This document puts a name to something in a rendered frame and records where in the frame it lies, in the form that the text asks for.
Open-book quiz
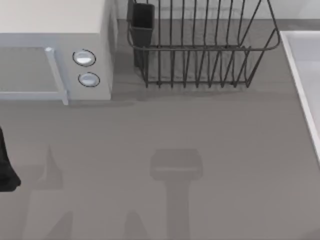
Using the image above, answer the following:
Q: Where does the smaller round microwave knob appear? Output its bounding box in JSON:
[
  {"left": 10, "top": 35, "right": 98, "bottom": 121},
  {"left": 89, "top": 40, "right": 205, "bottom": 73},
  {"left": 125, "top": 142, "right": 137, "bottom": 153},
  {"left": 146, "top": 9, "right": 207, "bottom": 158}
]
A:
[{"left": 77, "top": 71, "right": 101, "bottom": 88}]

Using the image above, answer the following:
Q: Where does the larger round microwave knob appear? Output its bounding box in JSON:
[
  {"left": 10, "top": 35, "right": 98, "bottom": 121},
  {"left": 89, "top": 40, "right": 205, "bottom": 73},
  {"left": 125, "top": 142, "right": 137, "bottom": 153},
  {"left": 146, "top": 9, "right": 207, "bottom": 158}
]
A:
[{"left": 72, "top": 48, "right": 97, "bottom": 68}]

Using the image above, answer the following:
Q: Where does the black cutlery holder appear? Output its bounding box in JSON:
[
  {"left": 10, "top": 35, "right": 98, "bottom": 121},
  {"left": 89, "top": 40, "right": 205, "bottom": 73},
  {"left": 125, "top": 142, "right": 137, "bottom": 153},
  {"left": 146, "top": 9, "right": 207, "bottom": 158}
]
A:
[{"left": 126, "top": 0, "right": 156, "bottom": 68}]

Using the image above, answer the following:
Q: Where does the microwave door with window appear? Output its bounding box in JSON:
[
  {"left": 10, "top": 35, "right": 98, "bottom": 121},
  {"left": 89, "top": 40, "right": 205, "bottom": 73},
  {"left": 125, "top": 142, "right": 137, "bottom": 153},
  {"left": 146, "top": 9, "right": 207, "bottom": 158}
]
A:
[{"left": 0, "top": 46, "right": 69, "bottom": 106}]

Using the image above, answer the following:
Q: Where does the pale microwave oven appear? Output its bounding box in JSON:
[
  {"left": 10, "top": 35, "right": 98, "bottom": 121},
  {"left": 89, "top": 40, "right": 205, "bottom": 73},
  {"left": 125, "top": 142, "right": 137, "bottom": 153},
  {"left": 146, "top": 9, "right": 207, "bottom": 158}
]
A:
[{"left": 0, "top": 0, "right": 120, "bottom": 106}]

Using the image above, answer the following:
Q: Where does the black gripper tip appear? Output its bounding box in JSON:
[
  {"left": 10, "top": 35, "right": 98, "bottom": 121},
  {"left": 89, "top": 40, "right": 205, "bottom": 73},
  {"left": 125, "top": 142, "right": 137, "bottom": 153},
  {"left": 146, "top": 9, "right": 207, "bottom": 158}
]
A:
[{"left": 0, "top": 126, "right": 22, "bottom": 193}]

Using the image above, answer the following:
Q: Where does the dark wire dish rack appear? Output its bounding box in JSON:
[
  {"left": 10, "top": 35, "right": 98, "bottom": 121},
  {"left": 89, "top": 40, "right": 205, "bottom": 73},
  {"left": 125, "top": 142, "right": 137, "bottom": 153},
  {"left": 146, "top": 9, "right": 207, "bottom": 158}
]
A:
[{"left": 126, "top": 0, "right": 281, "bottom": 89}]

